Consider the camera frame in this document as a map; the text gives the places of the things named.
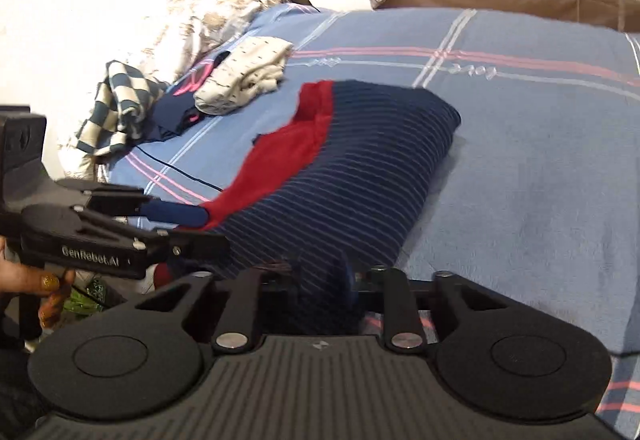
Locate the black cable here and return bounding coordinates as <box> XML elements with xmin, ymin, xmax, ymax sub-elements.
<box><xmin>134</xmin><ymin>144</ymin><xmax>224</xmax><ymax>193</ymax></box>

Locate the white patterned folded garment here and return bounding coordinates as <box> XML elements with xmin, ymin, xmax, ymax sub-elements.
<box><xmin>193</xmin><ymin>36</ymin><xmax>293</xmax><ymax>115</ymax></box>

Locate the floral beige blanket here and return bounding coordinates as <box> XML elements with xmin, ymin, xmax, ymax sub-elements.
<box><xmin>58</xmin><ymin>0</ymin><xmax>283</xmax><ymax>180</ymax></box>

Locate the navy garment pink print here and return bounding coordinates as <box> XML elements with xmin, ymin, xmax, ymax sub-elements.
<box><xmin>143</xmin><ymin>52</ymin><xmax>230</xmax><ymax>141</ymax></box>

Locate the left hand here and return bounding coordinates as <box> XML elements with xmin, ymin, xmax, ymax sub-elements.
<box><xmin>1</xmin><ymin>237</ymin><xmax>76</xmax><ymax>329</ymax></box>

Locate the blue plaid bed sheet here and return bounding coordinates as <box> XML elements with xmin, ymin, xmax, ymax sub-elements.
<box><xmin>108</xmin><ymin>4</ymin><xmax>639</xmax><ymax>439</ymax></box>

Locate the navy red striped jersey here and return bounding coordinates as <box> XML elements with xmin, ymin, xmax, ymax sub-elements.
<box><xmin>154</xmin><ymin>80</ymin><xmax>464</xmax><ymax>336</ymax></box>

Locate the checkered green white cloth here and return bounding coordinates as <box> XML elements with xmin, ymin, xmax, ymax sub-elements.
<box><xmin>72</xmin><ymin>60</ymin><xmax>168</xmax><ymax>156</ymax></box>

